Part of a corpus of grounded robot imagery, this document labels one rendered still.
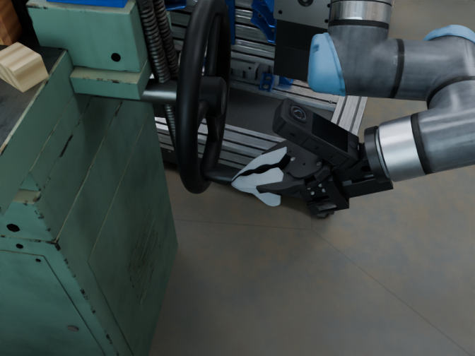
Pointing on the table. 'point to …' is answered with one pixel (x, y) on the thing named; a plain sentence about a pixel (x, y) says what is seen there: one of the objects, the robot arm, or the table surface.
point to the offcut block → (21, 66)
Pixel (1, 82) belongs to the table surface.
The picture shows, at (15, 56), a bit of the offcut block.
